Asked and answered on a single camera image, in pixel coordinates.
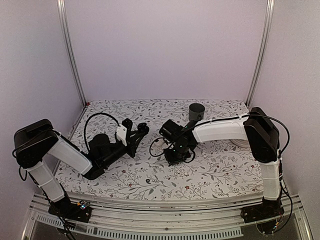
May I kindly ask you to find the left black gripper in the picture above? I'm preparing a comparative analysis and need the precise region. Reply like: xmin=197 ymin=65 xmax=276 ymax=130
xmin=102 ymin=130 xmax=144 ymax=168

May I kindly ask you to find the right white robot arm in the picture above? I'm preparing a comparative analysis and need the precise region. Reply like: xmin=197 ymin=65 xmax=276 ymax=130
xmin=159 ymin=107 xmax=284 ymax=223

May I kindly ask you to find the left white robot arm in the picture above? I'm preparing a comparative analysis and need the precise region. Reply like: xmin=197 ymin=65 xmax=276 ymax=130
xmin=12 ymin=118 xmax=150 ymax=223

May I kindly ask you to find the open white charging case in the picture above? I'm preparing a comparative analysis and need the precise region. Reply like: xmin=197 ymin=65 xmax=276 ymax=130
xmin=153 ymin=138 xmax=165 ymax=147

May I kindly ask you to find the dark grey mug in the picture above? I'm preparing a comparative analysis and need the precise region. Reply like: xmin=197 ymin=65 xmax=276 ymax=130
xmin=188 ymin=103 xmax=205 ymax=121

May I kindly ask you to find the floral patterned table mat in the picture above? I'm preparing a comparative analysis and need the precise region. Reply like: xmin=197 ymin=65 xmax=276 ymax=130
xmin=55 ymin=99 xmax=264 ymax=201

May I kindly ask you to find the striped ceramic saucer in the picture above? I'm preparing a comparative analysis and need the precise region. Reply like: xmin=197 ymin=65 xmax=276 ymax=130
xmin=230 ymin=139 xmax=250 ymax=148

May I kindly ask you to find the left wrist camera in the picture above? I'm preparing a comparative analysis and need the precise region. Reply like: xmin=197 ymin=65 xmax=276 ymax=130
xmin=115 ymin=118 xmax=133 ymax=146

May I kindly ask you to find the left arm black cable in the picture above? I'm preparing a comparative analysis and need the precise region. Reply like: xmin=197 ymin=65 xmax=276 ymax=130
xmin=83 ymin=112 xmax=123 ymax=151

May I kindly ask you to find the front aluminium rail base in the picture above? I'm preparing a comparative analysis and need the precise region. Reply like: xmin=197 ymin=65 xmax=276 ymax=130
xmin=21 ymin=192 xmax=313 ymax=240

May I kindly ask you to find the left aluminium frame post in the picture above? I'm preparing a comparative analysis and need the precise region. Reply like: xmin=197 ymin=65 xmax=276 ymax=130
xmin=56 ymin=0 xmax=87 ymax=107

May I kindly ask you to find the aluminium frame post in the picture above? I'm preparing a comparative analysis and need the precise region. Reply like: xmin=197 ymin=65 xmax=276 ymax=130
xmin=56 ymin=0 xmax=87 ymax=107
xmin=245 ymin=0 xmax=275 ymax=109

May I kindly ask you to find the right aluminium frame post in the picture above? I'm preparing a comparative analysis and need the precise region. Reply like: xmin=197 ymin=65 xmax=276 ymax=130
xmin=245 ymin=0 xmax=275 ymax=109

